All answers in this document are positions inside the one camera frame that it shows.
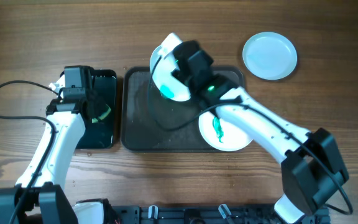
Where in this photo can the pale blue plate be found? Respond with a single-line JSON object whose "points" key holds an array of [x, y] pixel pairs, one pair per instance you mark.
{"points": [[269, 56]]}

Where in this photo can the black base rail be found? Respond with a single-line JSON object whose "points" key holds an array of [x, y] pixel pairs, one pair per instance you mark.
{"points": [[247, 214]]}

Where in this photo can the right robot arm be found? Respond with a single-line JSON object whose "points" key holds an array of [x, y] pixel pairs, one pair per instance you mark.
{"points": [[313, 170]]}

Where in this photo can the black water basin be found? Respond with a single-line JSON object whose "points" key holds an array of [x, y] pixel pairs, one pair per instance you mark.
{"points": [[99, 135]]}

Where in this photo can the green yellow sponge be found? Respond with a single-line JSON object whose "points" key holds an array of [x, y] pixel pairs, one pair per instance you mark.
{"points": [[102, 115]]}

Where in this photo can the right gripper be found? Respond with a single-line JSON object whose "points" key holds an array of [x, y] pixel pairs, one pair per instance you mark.
{"points": [[179, 74]]}

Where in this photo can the dark brown serving tray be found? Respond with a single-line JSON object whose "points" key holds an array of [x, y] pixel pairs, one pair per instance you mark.
{"points": [[139, 131]]}

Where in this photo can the white plate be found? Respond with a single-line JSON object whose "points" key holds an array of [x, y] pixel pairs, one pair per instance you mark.
{"points": [[221, 134], [162, 76]]}

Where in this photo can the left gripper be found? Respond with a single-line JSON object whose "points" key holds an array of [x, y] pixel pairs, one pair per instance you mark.
{"points": [[96, 109]]}

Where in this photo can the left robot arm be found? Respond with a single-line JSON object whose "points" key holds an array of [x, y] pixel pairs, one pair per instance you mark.
{"points": [[77, 119]]}

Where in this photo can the white plate top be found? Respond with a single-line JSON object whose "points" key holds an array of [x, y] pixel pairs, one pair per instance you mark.
{"points": [[162, 76]]}

